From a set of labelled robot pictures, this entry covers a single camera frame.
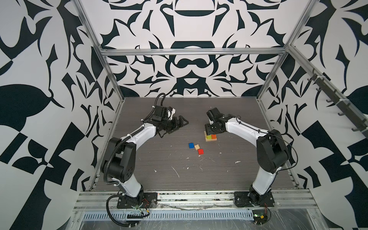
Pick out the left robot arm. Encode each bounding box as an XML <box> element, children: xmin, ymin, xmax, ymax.
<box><xmin>100</xmin><ymin>115</ymin><xmax>189</xmax><ymax>203</ymax></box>

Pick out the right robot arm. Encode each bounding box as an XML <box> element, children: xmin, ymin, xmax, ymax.
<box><xmin>205</xmin><ymin>108</ymin><xmax>290</xmax><ymax>207</ymax></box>

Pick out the right circuit board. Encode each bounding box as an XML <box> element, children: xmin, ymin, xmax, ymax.
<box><xmin>253</xmin><ymin>209</ymin><xmax>272</xmax><ymax>226</ymax></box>

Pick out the black hook rack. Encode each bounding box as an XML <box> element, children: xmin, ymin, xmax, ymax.
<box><xmin>307</xmin><ymin>69</ymin><xmax>368</xmax><ymax>139</ymax></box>

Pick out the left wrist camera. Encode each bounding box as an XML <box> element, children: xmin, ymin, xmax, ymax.
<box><xmin>152</xmin><ymin>106</ymin><xmax>176</xmax><ymax>121</ymax></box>

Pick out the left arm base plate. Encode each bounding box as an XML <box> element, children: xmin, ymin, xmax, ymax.
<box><xmin>117</xmin><ymin>192</ymin><xmax>158</xmax><ymax>209</ymax></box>

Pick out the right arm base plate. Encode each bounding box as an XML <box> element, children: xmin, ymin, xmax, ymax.
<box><xmin>234</xmin><ymin>190</ymin><xmax>275</xmax><ymax>208</ymax></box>

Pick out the aluminium frame crossbar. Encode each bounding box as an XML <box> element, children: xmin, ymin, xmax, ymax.
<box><xmin>100</xmin><ymin>48</ymin><xmax>285</xmax><ymax>57</ymax></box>

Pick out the white slotted cable duct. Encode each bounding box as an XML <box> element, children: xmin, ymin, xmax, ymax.
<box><xmin>83</xmin><ymin>210</ymin><xmax>254</xmax><ymax>221</ymax></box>

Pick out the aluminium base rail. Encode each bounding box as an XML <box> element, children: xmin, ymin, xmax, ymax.
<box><xmin>73</xmin><ymin>189</ymin><xmax>318</xmax><ymax>211</ymax></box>

